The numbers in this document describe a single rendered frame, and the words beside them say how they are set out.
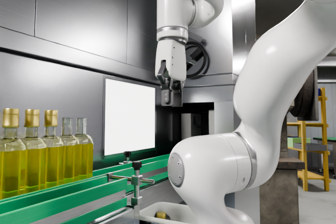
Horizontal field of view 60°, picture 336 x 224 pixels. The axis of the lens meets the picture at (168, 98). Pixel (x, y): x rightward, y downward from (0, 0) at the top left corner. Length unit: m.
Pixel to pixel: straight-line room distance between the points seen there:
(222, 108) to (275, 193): 2.29
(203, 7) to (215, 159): 0.44
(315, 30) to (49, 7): 0.85
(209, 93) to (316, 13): 1.24
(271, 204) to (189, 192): 3.31
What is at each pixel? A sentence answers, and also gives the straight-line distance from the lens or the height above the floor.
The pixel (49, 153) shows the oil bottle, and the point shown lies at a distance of 0.82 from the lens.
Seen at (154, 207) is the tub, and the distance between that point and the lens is 1.08.
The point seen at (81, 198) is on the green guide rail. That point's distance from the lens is 0.76.
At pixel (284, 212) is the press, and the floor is 0.24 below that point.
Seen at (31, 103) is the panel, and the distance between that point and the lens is 0.96.
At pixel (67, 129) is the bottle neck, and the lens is 0.88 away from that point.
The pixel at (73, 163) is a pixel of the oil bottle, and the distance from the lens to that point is 0.88.
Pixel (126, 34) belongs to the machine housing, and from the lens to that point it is 1.42.
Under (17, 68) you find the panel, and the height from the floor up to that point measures 1.45.
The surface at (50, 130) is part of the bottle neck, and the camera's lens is 0.84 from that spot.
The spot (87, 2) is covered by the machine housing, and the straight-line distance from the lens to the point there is 1.25.
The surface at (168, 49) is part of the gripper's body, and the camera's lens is 0.75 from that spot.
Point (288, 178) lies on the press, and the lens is 3.81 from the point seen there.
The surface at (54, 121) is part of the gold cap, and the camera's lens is 0.84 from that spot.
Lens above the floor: 1.30
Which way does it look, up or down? 4 degrees up
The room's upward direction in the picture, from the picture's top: straight up
